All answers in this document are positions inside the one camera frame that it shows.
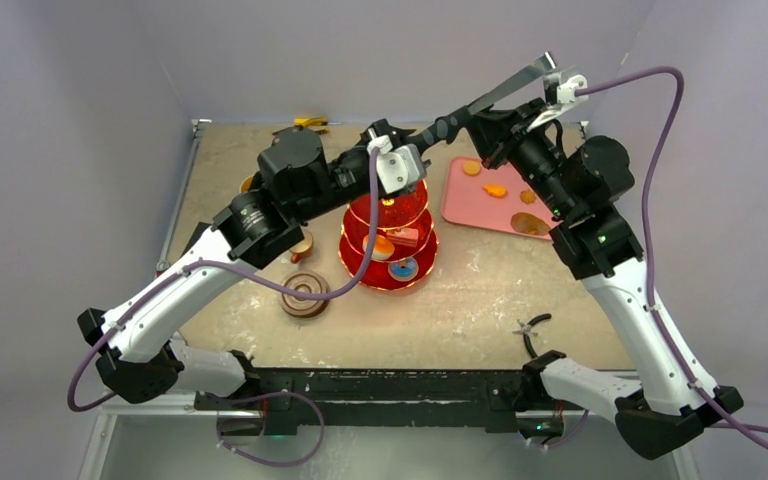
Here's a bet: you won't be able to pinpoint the yellow frosted donut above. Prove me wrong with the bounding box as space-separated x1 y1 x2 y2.
362 234 396 262

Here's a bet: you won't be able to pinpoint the round orange cookie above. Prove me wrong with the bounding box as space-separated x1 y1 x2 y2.
462 160 483 177

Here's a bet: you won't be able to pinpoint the black serving tongs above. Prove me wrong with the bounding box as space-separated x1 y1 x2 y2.
403 51 557 153

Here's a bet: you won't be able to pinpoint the brown bread roll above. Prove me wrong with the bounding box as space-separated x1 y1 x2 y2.
510 212 552 236

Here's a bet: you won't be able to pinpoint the orange duck pastry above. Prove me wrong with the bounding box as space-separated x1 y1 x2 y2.
482 184 508 198

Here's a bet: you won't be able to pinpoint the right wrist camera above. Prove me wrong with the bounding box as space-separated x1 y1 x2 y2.
526 66 589 132

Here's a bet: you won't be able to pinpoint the round brown wooden lid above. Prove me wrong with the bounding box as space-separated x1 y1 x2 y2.
280 270 331 319

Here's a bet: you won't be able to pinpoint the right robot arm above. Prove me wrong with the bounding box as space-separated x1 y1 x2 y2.
466 99 743 460

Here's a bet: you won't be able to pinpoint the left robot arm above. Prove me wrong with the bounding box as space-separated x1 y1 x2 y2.
78 120 436 409

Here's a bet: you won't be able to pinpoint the black-handled pliers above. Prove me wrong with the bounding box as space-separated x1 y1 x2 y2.
513 313 552 360

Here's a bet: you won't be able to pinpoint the pink serving tray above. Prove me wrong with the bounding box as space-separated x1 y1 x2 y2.
441 156 557 240

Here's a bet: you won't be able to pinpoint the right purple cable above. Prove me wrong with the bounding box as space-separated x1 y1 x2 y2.
523 66 768 460

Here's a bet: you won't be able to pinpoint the yellow-handled pliers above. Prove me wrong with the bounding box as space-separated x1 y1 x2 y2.
293 117 329 135

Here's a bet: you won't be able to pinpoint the flower-shaped orange cookie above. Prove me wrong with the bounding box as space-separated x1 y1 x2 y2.
519 190 537 205

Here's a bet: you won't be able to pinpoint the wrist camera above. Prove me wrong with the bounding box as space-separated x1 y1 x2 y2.
366 136 427 197
526 66 589 132

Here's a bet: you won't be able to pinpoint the pink layered cake slice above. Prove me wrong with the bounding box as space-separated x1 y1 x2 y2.
385 227 420 248

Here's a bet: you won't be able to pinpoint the red three-tier cake stand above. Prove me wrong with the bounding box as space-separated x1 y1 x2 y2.
338 182 439 291

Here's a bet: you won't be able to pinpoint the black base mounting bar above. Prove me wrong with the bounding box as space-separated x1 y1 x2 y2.
194 368 581 439

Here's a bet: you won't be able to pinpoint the blue frosted donut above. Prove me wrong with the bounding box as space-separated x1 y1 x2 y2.
388 257 419 283

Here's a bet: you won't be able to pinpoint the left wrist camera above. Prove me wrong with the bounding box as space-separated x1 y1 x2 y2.
366 136 427 197

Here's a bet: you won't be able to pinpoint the small copper cup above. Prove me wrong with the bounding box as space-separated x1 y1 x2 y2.
289 229 315 264

